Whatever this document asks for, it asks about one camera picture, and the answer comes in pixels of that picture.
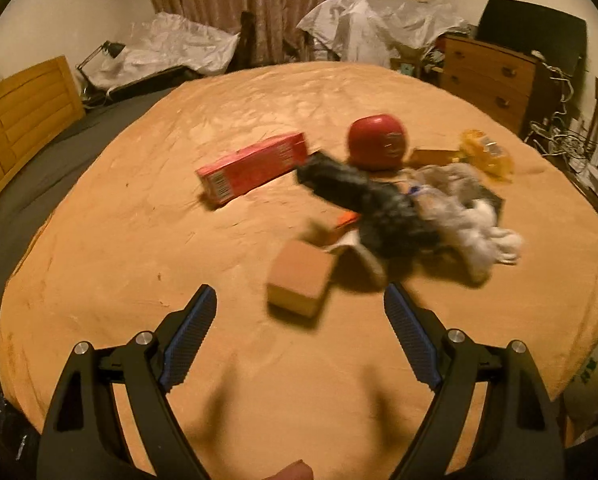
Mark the white plastic sheet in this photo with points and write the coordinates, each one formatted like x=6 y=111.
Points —
x=369 y=25
x=179 y=45

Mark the black monitor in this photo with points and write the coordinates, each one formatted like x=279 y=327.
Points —
x=529 y=25

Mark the wooden headboard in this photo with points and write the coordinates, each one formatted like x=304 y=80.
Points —
x=24 y=115

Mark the orange blanket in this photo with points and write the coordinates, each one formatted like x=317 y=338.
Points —
x=179 y=260

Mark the person's left hand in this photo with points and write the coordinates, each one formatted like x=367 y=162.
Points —
x=294 y=472

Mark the white tissue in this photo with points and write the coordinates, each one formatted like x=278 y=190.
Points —
x=484 y=235

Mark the black desk lamp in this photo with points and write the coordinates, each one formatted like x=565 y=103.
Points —
x=114 y=49

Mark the white sack green print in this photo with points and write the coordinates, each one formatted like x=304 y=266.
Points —
x=594 y=375

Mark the flat black packet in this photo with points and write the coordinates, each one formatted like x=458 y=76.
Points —
x=494 y=200

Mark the dark grey bed sheet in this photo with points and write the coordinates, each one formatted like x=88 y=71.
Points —
x=79 y=150

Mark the small green box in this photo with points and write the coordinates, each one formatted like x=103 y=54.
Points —
x=404 y=67

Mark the gold carton box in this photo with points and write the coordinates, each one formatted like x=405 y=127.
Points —
x=431 y=156

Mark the black plastic bag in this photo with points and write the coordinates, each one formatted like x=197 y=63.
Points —
x=379 y=210

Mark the yellow plastic wrapper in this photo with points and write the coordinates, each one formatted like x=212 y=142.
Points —
x=484 y=152

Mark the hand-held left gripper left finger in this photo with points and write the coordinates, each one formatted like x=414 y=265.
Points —
x=191 y=340

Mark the wooden dresser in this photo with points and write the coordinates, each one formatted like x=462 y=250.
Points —
x=484 y=75

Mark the brown curtain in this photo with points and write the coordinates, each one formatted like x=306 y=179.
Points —
x=279 y=0

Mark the small orange packet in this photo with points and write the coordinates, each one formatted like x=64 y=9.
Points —
x=350 y=218

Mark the black case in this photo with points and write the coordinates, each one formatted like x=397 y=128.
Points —
x=144 y=80

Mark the small brown cardboard box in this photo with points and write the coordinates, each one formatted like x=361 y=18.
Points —
x=299 y=270

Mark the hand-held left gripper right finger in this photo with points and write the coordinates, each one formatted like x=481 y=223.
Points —
x=411 y=335

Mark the blue and white object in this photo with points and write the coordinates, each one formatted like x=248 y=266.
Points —
x=449 y=180

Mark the red cardboard box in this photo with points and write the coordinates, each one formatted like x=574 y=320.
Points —
x=251 y=165

